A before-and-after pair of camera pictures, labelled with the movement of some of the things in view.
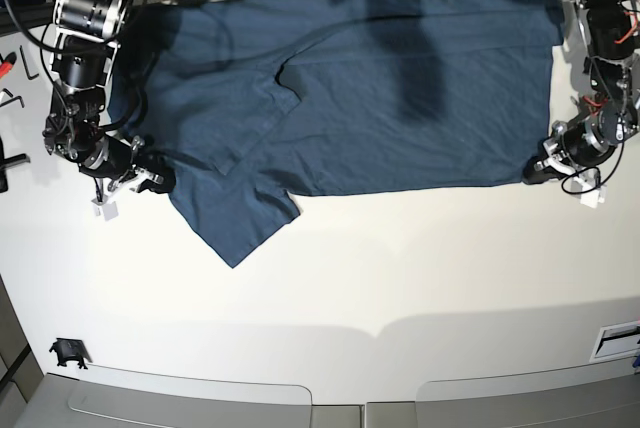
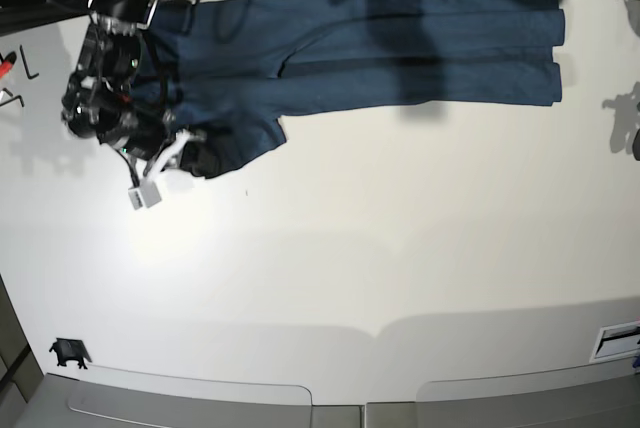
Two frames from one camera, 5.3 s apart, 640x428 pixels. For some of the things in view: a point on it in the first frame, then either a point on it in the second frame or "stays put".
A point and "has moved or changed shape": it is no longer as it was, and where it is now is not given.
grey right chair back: x=597 y=395 stays put
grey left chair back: x=107 y=397 stays put
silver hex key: x=13 y=99 stays put
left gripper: x=117 y=159 → x=141 y=131
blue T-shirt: x=257 y=99 has moved or changed shape
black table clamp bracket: x=70 y=350 stays put
